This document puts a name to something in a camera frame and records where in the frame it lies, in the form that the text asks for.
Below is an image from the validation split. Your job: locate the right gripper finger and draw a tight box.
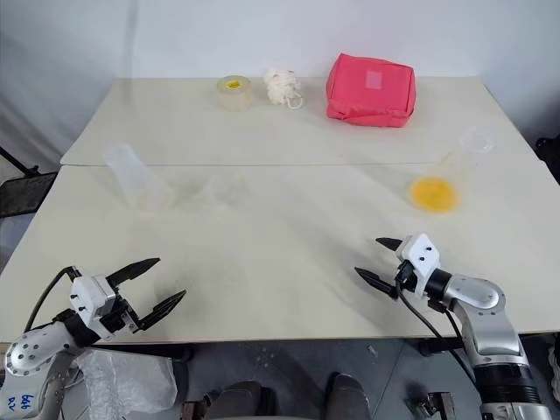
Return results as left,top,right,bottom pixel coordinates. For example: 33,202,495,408
375,236,406,256
353,266,401,301

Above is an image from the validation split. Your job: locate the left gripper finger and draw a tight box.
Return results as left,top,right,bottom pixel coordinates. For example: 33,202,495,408
134,288,188,336
106,257,162,291

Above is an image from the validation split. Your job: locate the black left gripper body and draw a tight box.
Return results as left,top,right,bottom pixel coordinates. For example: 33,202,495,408
99,284,149,341

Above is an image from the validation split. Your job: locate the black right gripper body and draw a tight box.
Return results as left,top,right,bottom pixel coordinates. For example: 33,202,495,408
393,248,417,293

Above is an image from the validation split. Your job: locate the clear plastic cup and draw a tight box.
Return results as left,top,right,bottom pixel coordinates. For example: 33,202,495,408
99,141,179,216

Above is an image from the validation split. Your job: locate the crumpled clear plastic bag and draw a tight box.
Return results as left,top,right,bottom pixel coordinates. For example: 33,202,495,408
76,347,177,415

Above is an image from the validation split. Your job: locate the clear flask with orange liquid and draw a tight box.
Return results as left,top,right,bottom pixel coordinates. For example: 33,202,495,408
408,124,496,216

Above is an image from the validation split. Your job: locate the dark table foot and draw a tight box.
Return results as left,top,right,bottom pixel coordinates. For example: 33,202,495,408
417,338,459,358

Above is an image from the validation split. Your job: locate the dark rounded shape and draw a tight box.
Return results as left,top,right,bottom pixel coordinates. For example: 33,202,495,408
326,371,372,420
217,380,282,420

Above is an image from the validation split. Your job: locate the black metal stand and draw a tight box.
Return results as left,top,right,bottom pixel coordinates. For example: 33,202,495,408
0,146,59,219

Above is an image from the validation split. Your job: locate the red fabric pouch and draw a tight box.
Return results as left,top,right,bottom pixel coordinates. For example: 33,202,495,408
325,52,417,130

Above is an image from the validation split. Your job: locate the black object beside table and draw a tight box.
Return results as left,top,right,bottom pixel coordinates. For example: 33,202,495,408
535,136,560,186

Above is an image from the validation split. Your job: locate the white yarn ball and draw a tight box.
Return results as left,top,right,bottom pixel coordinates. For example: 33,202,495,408
262,66,306,111

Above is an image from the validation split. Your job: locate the clear tape roll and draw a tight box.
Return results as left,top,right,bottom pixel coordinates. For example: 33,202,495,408
216,74,256,112

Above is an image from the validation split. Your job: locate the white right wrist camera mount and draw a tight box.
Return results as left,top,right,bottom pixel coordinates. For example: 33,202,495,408
395,233,441,299

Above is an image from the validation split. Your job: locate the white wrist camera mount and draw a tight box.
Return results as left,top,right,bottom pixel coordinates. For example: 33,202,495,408
70,274,116,327
395,233,441,299

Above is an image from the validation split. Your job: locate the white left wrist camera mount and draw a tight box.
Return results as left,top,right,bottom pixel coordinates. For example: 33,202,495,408
70,274,116,327

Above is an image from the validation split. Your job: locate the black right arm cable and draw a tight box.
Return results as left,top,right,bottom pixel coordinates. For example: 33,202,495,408
395,279,480,386

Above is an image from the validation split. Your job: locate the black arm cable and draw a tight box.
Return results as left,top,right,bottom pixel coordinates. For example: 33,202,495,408
24,265,84,333
395,279,480,386

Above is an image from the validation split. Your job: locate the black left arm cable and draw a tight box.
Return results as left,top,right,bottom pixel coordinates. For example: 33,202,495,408
24,265,84,333

